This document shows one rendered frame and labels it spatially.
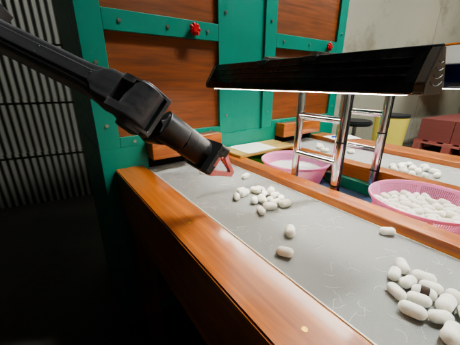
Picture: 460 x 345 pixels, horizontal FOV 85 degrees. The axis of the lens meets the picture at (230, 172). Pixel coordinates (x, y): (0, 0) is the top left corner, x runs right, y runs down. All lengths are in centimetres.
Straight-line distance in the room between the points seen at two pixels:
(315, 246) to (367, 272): 10
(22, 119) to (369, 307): 268
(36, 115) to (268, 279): 252
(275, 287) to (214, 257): 12
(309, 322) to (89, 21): 92
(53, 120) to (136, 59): 182
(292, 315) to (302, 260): 15
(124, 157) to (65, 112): 176
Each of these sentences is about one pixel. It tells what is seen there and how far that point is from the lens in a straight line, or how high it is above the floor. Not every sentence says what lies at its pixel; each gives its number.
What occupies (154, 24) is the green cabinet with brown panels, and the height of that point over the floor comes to 124.
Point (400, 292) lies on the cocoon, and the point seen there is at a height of 76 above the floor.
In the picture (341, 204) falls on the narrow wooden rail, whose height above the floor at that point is 76.
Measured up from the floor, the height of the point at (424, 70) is 108.
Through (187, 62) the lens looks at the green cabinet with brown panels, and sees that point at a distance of 106.
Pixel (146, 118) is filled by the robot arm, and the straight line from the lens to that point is 45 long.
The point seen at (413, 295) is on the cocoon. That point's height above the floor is 76.
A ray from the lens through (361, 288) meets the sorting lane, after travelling 50.
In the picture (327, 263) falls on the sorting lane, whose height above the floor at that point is 74.
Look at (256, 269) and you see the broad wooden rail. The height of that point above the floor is 77.
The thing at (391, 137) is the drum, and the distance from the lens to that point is 386.
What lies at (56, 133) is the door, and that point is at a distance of 273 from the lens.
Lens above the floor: 106
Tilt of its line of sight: 20 degrees down
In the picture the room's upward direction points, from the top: straight up
